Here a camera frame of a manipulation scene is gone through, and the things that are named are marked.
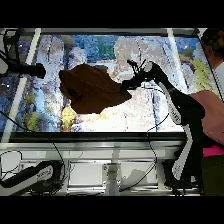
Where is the magenta garment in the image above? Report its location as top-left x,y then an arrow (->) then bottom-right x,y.
202,144 -> 224,159

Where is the brown garment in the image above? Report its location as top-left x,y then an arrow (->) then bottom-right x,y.
58,63 -> 133,115

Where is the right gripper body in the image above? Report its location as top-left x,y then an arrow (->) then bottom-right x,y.
119,74 -> 148,93

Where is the silver frame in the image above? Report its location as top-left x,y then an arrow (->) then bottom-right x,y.
0,141 -> 205,196

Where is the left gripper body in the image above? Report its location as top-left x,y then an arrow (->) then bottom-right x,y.
22,62 -> 47,80

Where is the person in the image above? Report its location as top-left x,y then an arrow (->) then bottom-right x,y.
199,28 -> 224,101

